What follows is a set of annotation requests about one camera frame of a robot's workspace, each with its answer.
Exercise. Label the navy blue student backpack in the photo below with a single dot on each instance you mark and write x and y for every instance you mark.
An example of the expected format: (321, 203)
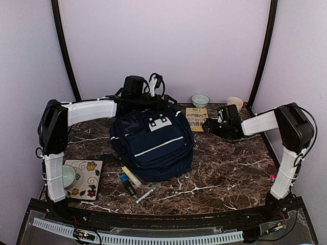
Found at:
(154, 145)

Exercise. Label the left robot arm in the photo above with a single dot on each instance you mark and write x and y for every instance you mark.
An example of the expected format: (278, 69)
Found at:
(59, 117)

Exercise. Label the green bowl on plate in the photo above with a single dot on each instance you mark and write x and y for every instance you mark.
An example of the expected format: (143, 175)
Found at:
(69, 176)

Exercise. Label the white slotted cable duct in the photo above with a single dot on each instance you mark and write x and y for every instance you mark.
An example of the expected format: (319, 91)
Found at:
(141, 236)

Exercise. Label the cream ceramic mug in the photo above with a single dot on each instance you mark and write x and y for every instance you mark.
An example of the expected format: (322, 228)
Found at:
(235, 101)

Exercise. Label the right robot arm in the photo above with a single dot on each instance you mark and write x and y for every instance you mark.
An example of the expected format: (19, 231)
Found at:
(297, 129)

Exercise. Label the left black frame post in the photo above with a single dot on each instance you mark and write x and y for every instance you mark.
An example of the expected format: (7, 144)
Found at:
(64, 50)

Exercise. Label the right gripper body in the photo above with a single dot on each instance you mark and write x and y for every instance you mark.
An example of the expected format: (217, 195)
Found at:
(213, 125)

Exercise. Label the small green bowl at back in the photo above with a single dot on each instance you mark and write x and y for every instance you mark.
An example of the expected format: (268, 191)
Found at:
(200, 100)

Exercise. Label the blue black marker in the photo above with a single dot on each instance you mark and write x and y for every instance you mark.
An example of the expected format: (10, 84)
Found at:
(129, 188)

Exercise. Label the yellow picture book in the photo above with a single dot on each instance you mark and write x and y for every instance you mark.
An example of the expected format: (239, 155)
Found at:
(196, 118)

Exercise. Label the yellow highlighter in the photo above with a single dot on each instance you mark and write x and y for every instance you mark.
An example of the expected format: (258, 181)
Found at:
(131, 176)

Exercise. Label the small circuit board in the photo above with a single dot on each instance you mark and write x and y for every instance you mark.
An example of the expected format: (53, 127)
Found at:
(79, 234)

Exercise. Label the black frame post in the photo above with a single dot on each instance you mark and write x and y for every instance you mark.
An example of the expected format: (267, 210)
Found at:
(64, 50)
(264, 52)

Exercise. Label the white green pen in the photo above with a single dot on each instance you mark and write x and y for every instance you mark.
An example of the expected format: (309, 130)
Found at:
(148, 193)

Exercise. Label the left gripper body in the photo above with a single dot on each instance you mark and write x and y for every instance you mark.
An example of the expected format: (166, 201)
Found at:
(163, 102)

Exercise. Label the floral square plate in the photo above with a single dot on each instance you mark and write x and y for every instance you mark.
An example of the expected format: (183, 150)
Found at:
(87, 178)

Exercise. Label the right black frame post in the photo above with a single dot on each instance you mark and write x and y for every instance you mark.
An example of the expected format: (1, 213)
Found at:
(264, 52)

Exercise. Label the black front rail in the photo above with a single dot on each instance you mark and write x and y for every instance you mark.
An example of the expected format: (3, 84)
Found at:
(88, 214)

